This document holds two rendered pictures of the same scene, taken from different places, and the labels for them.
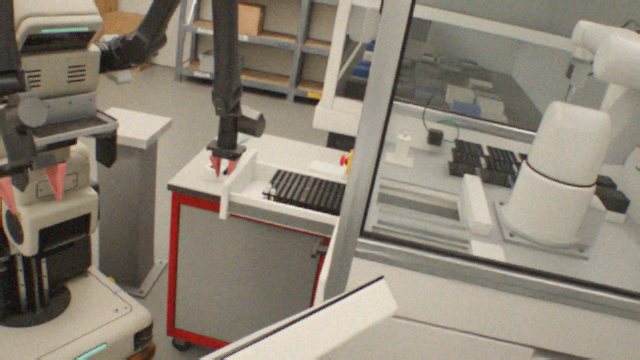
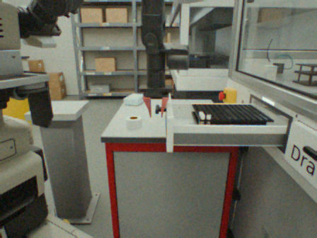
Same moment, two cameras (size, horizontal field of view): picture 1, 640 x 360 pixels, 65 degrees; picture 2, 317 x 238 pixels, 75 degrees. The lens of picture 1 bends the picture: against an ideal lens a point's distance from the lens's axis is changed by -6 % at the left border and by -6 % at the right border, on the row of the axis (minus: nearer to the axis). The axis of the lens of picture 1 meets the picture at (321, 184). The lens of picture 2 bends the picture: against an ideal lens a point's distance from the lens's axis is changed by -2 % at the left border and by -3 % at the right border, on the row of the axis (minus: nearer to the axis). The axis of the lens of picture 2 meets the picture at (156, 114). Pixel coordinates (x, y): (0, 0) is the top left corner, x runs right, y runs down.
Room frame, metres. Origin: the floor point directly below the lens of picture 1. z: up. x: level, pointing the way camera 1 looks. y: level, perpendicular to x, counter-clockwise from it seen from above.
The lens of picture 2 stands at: (0.73, 0.32, 1.11)
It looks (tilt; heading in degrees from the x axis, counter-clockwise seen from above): 18 degrees down; 356
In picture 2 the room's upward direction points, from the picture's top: straight up
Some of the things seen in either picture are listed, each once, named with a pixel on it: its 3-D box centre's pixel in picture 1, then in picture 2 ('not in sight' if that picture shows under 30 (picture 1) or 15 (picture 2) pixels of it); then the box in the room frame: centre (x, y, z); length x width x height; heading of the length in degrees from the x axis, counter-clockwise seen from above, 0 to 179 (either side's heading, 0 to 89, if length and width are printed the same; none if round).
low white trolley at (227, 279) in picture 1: (263, 252); (168, 173); (1.81, 0.18, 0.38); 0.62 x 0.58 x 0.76; 175
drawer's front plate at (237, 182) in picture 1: (240, 181); (168, 118); (1.40, 0.24, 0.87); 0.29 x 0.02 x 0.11; 175
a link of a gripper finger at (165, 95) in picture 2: (226, 163); (157, 103); (1.38, 0.28, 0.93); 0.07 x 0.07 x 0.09; 85
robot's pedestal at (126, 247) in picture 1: (126, 203); (68, 161); (1.98, 0.83, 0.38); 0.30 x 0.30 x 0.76; 88
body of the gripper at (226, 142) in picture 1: (227, 140); (156, 81); (1.38, 0.28, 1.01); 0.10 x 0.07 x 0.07; 85
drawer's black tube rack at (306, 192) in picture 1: (305, 198); (227, 120); (1.38, 0.04, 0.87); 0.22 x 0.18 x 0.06; 85
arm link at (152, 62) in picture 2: (231, 120); (158, 60); (1.38, 0.28, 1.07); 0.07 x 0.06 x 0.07; 75
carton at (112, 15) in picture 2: not in sight; (117, 17); (5.38, 0.80, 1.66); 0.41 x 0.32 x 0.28; 88
